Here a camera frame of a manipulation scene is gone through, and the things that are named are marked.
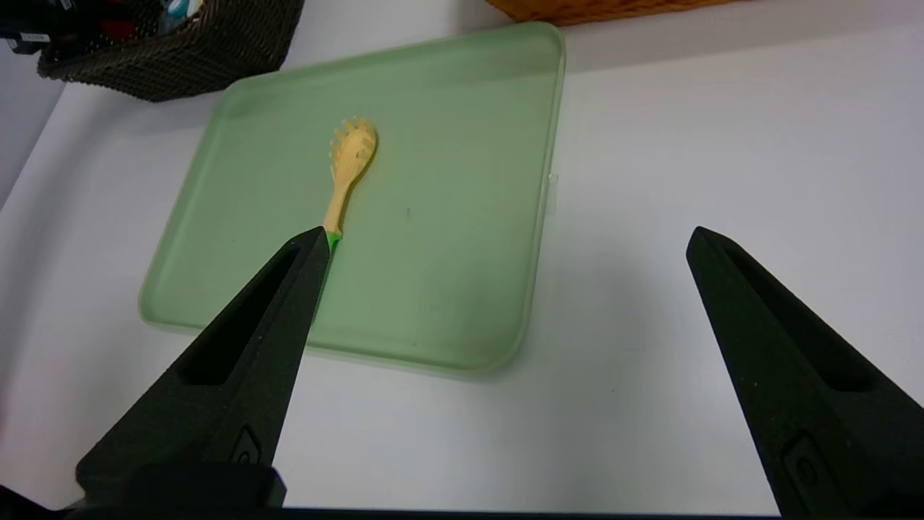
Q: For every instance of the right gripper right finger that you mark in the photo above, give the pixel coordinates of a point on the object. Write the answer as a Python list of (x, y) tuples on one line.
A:
[(823, 390)]

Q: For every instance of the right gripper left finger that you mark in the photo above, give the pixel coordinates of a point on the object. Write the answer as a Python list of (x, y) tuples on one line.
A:
[(238, 383)]

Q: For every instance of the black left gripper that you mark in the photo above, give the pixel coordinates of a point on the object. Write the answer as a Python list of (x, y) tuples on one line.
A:
[(43, 22)]

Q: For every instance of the dark brown wicker basket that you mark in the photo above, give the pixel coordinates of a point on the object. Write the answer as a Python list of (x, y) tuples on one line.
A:
[(180, 65)]

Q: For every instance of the orange wicker basket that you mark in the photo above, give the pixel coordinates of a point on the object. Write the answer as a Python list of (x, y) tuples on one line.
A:
[(592, 9)]

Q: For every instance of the light green plastic tray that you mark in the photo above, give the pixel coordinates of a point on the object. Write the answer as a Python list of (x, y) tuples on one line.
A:
[(447, 274)]

